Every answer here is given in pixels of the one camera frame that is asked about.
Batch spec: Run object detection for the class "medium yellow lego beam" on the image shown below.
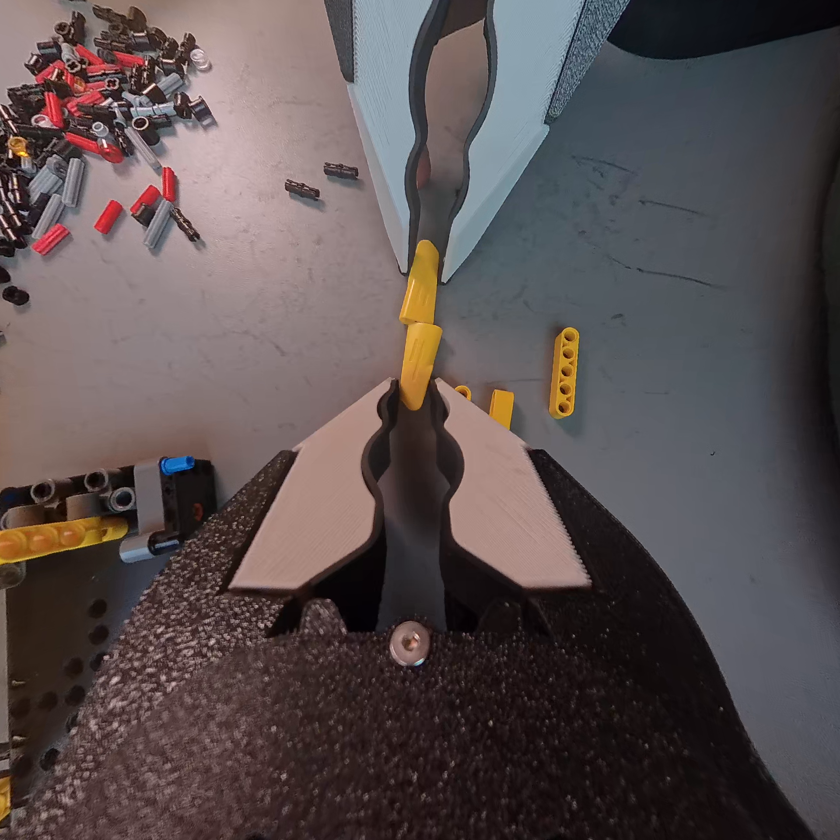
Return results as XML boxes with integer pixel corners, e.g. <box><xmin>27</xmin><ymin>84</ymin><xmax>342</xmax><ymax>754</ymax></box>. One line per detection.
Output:
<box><xmin>550</xmin><ymin>326</ymin><xmax>582</xmax><ymax>420</ymax></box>

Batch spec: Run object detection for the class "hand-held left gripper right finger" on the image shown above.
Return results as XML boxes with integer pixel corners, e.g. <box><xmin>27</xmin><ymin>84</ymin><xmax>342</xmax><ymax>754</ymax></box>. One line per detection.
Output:
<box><xmin>430</xmin><ymin>379</ymin><xmax>593</xmax><ymax>630</ymax></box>

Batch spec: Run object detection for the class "person's right hand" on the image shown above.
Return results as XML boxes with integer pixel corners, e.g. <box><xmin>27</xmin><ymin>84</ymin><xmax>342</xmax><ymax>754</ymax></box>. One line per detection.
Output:
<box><xmin>415</xmin><ymin>0</ymin><xmax>493</xmax><ymax>198</ymax></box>

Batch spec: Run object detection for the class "pile of small lego pins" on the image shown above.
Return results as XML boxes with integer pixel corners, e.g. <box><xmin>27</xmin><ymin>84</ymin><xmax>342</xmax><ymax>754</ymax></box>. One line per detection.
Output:
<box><xmin>0</xmin><ymin>3</ymin><xmax>215</xmax><ymax>306</ymax></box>

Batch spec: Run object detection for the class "yellow lego connector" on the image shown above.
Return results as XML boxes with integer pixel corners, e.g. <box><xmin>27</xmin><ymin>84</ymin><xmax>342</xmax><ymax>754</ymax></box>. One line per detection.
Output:
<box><xmin>400</xmin><ymin>323</ymin><xmax>444</xmax><ymax>412</ymax></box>
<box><xmin>399</xmin><ymin>239</ymin><xmax>441</xmax><ymax>326</ymax></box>

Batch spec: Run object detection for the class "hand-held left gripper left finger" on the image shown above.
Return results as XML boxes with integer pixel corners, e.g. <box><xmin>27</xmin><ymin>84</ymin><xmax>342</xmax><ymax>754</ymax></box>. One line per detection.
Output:
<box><xmin>226</xmin><ymin>379</ymin><xmax>403</xmax><ymax>631</ymax></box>

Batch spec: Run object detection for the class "black and yellow lego model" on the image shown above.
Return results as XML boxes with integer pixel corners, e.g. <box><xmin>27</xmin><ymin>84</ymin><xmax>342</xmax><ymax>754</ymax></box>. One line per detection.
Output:
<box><xmin>0</xmin><ymin>456</ymin><xmax>217</xmax><ymax>815</ymax></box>

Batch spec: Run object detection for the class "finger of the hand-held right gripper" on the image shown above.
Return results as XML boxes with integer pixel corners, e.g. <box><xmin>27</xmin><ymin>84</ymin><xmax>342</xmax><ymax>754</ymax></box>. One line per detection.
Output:
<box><xmin>348</xmin><ymin>0</ymin><xmax>435</xmax><ymax>275</ymax></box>
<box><xmin>441</xmin><ymin>0</ymin><xmax>586</xmax><ymax>284</ymax></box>

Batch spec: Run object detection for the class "black mesh pad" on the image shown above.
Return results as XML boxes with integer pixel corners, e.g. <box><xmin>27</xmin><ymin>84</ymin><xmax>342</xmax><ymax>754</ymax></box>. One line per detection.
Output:
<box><xmin>607</xmin><ymin>0</ymin><xmax>840</xmax><ymax>61</ymax></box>

